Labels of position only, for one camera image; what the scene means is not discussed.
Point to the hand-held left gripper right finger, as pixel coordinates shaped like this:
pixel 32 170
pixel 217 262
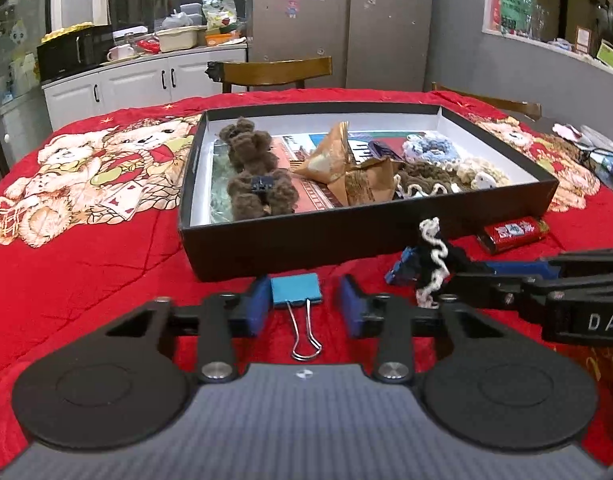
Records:
pixel 354 306

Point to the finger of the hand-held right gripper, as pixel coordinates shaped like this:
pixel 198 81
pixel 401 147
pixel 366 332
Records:
pixel 486 287
pixel 516 268

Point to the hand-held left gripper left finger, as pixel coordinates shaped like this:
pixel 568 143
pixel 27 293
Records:
pixel 256 306

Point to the blue binder clip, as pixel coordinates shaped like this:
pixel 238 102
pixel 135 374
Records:
pixel 296 290

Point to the shallow black cardboard box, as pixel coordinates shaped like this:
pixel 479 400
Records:
pixel 286 250

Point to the black white-edged crochet scrunchie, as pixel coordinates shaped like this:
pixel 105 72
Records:
pixel 431 255

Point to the cream crochet scrunchie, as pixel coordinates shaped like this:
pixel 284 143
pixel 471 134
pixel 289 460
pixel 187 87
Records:
pixel 486 172

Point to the brown white-edged crochet scrunchie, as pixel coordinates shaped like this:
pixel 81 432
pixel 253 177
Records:
pixel 426 175

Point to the gold pyramid sachet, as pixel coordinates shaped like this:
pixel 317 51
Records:
pixel 326 160

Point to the blue white crochet scrunchie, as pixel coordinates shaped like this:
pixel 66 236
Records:
pixel 421 147

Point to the pile of small packets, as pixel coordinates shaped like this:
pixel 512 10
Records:
pixel 601 155

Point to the wooden chair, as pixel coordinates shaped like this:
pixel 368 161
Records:
pixel 276 72
pixel 491 102

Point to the red bear printed blanket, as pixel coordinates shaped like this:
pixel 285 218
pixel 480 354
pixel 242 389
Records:
pixel 86 260

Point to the green card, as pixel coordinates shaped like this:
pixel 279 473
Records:
pixel 607 53

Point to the small framed card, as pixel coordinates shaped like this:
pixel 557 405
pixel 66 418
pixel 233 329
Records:
pixel 583 39

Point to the white kitchen cabinet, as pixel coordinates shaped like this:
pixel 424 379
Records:
pixel 136 80

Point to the green paper bag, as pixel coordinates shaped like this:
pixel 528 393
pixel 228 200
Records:
pixel 517 7

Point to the red gift bag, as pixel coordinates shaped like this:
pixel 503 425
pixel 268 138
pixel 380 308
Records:
pixel 496 0

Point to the orange food container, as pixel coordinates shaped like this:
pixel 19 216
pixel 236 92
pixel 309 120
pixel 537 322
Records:
pixel 220 39

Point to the beige plastic basin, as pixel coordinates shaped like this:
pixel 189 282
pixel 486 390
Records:
pixel 177 39

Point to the red plastic bag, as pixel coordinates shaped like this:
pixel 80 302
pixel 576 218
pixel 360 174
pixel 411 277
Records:
pixel 148 46

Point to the silver double-door fridge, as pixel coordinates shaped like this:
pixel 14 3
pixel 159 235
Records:
pixel 336 20

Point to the white mug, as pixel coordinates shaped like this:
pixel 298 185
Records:
pixel 120 52

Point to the figure fridge sticker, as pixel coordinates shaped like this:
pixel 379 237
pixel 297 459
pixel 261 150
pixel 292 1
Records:
pixel 291 10

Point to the grey plastic containers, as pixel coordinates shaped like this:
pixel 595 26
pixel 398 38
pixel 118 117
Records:
pixel 181 17

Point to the green white snack bag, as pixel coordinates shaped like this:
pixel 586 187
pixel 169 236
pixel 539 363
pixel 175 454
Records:
pixel 219 9

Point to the black microwave oven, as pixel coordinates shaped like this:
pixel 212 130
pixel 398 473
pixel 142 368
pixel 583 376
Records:
pixel 66 52

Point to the yellow cloth cover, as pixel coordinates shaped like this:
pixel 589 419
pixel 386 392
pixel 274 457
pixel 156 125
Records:
pixel 66 32

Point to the dark framed glass cabinet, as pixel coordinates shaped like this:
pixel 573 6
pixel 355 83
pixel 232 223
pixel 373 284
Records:
pixel 16 35

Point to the white wall shelf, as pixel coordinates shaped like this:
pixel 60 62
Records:
pixel 591 57

